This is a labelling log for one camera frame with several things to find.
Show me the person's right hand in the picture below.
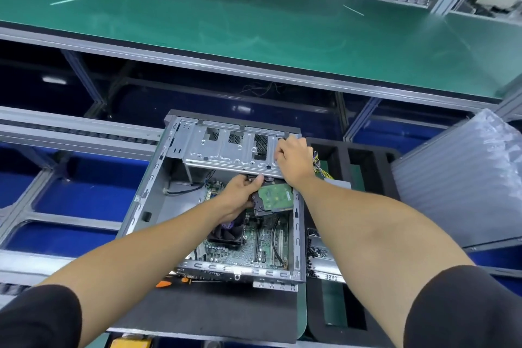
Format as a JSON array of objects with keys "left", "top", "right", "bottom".
[{"left": 274, "top": 135, "right": 317, "bottom": 189}]

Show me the person's left hand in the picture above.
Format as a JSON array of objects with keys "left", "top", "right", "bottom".
[{"left": 218, "top": 174, "right": 265, "bottom": 222}]

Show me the hard drive with green board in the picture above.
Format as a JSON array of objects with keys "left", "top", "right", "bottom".
[{"left": 251, "top": 182, "right": 294, "bottom": 218}]

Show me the grey metal drive cage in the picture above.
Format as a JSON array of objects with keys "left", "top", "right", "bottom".
[{"left": 181, "top": 117, "right": 303, "bottom": 179}]

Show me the person's left forearm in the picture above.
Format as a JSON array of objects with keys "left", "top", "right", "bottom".
[{"left": 39, "top": 197, "right": 235, "bottom": 348}]

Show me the person's right forearm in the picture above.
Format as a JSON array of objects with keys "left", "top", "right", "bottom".
[{"left": 291, "top": 176, "right": 478, "bottom": 348}]

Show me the black processor cooling fan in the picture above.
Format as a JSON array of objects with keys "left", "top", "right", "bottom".
[{"left": 203, "top": 213, "right": 246, "bottom": 250}]

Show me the green motherboard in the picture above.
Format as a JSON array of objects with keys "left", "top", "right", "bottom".
[{"left": 192, "top": 178, "right": 291, "bottom": 270}]

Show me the grey metal computer case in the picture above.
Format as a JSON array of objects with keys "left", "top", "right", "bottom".
[{"left": 116, "top": 109, "right": 307, "bottom": 293}]

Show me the black foam mat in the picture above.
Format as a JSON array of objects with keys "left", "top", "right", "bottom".
[{"left": 109, "top": 276, "right": 299, "bottom": 345}]

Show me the green conveyor belt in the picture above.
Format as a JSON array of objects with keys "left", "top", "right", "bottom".
[{"left": 0, "top": 0, "right": 522, "bottom": 100}]

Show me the black foam tray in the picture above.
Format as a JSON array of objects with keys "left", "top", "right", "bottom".
[{"left": 303, "top": 138, "right": 403, "bottom": 346}]

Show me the clear air cushion wrap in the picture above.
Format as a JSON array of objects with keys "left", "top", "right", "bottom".
[{"left": 391, "top": 108, "right": 522, "bottom": 249}]

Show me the yellow box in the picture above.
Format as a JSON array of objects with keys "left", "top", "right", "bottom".
[{"left": 109, "top": 335, "right": 152, "bottom": 348}]

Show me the black right sleeve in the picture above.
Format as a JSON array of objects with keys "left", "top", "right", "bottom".
[{"left": 403, "top": 265, "right": 522, "bottom": 348}]

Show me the black sleeve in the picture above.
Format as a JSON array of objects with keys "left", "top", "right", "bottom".
[
  {"left": 0, "top": 284, "right": 83, "bottom": 348},
  {"left": 403, "top": 265, "right": 522, "bottom": 348}
]

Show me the black left sleeve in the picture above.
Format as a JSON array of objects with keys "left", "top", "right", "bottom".
[{"left": 0, "top": 284, "right": 83, "bottom": 348}]

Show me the yellow and black wire bundle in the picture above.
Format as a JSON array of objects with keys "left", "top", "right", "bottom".
[{"left": 312, "top": 151, "right": 332, "bottom": 182}]

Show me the black cable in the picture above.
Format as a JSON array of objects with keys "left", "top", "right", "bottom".
[{"left": 164, "top": 170, "right": 217, "bottom": 197}]

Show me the grey metal bracket plate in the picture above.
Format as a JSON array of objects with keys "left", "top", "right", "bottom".
[{"left": 306, "top": 227, "right": 348, "bottom": 284}]

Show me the aluminium roller rail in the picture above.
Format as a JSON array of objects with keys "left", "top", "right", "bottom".
[{"left": 0, "top": 106, "right": 164, "bottom": 157}]

